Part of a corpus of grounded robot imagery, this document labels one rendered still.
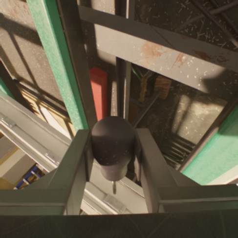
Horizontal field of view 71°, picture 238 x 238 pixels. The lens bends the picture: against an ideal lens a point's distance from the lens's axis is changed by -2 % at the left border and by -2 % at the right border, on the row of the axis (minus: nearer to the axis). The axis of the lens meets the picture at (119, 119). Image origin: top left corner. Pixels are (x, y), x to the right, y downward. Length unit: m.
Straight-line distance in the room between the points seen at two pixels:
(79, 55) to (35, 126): 0.33
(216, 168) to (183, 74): 0.10
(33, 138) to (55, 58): 0.32
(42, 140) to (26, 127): 0.07
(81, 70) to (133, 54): 0.09
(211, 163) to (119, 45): 0.16
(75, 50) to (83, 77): 0.05
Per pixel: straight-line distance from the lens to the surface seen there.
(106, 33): 0.21
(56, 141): 0.49
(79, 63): 0.25
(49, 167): 0.93
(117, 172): 0.16
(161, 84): 1.28
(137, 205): 0.41
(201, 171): 0.23
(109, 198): 0.41
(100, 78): 0.61
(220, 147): 0.18
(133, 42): 0.20
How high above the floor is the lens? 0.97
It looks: 29 degrees down
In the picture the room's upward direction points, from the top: 140 degrees counter-clockwise
